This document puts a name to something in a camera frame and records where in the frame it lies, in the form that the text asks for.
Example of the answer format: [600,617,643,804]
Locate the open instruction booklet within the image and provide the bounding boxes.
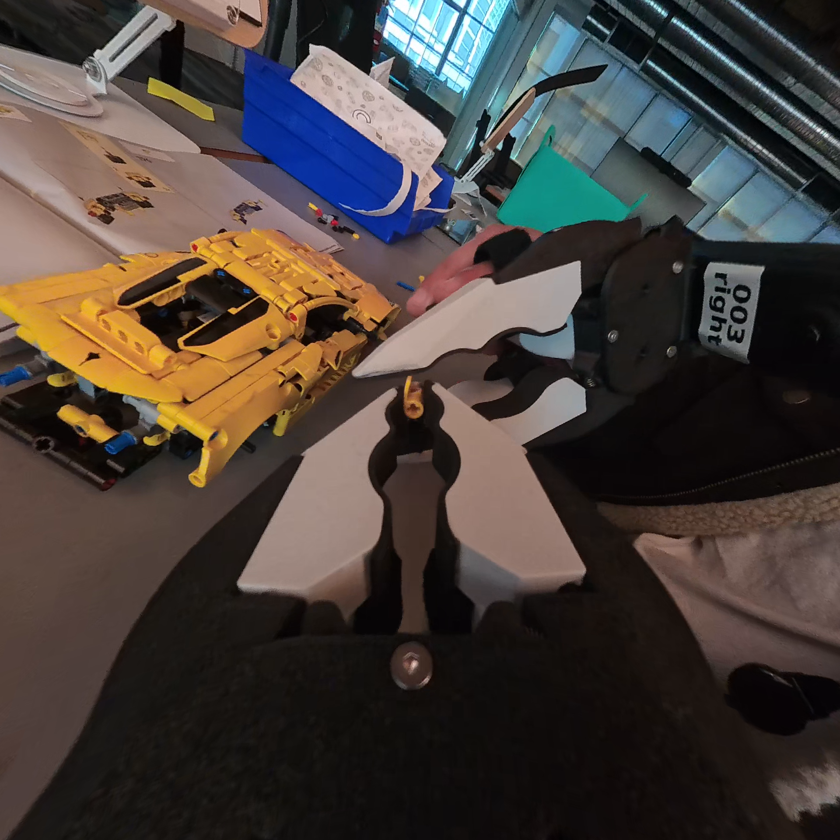
[0,98,345,329]

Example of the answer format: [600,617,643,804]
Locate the silver spiral air duct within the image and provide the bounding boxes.
[630,0,840,80]

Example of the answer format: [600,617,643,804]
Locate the dark ceiling pipes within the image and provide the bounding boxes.
[591,20,840,191]

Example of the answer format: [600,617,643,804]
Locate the yellow paper strip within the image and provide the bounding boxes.
[146,77,216,123]

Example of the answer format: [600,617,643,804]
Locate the large paned window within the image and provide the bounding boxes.
[379,0,514,94]

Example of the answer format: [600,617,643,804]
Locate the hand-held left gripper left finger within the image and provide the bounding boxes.
[238,386,411,634]

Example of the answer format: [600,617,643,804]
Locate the wooden tilting book stand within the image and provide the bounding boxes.
[453,64,609,198]

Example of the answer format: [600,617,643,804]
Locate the instruction board on stand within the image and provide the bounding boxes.
[157,0,262,26]
[0,0,271,157]

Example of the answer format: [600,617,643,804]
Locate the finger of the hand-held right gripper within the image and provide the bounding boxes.
[451,357,589,450]
[351,260,585,382]

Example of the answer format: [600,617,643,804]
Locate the person's right hand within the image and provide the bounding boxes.
[406,223,546,319]

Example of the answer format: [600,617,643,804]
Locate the black shoulder strap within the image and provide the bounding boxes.
[725,661,840,737]

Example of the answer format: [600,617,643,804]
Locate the white patterned paper bag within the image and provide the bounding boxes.
[290,45,447,214]

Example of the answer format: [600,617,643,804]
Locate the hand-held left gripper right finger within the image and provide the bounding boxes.
[420,384,586,634]

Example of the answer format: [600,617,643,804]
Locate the small cluster of brick pieces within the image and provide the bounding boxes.
[307,202,362,240]

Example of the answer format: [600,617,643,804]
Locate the yellow toy brick car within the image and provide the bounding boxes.
[0,228,401,490]

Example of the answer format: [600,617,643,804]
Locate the person's right forearm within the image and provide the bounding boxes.
[545,341,840,506]

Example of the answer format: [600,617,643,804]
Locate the blue plastic bin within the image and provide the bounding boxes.
[241,49,455,245]

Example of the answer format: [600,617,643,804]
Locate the black monitor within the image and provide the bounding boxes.
[262,0,383,60]

